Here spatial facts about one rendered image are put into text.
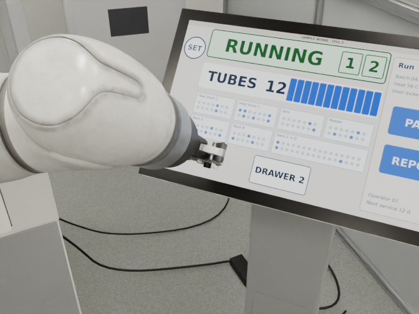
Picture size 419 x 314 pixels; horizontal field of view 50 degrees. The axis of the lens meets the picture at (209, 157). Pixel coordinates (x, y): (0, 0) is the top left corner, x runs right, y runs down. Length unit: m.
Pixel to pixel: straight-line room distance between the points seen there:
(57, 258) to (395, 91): 0.76
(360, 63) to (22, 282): 0.81
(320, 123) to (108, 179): 1.83
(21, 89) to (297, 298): 0.79
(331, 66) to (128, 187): 1.74
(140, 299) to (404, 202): 1.31
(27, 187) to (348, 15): 1.33
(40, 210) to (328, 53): 0.62
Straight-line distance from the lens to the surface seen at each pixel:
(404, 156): 0.73
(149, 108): 0.40
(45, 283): 1.11
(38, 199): 0.96
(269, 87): 0.76
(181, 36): 0.84
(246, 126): 0.76
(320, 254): 0.92
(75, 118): 0.35
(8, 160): 0.45
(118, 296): 1.87
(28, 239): 1.02
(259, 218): 0.90
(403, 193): 0.73
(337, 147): 0.73
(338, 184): 0.72
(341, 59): 0.77
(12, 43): 0.81
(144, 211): 2.21
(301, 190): 0.73
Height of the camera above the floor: 1.43
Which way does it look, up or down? 34 degrees down
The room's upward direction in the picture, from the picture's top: straight up
